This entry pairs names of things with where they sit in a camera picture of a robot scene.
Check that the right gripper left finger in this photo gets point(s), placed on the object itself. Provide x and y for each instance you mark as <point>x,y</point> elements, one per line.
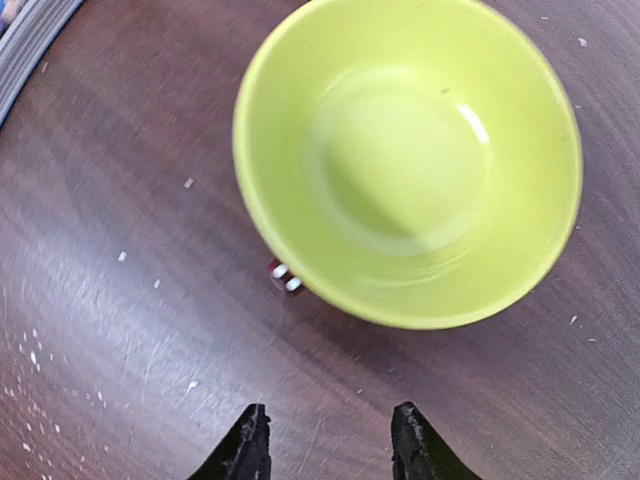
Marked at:
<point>243,453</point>

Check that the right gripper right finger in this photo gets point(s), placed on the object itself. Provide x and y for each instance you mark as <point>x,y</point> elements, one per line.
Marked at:
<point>419,452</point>

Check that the silver aluminium poker case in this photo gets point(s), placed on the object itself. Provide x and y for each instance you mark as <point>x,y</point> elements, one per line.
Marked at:
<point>29,28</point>

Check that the red die upper left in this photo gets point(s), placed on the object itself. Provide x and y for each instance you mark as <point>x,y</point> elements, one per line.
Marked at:
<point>283,279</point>

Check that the lime green bowl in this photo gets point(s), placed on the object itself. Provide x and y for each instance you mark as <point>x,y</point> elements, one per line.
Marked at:
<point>414,163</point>

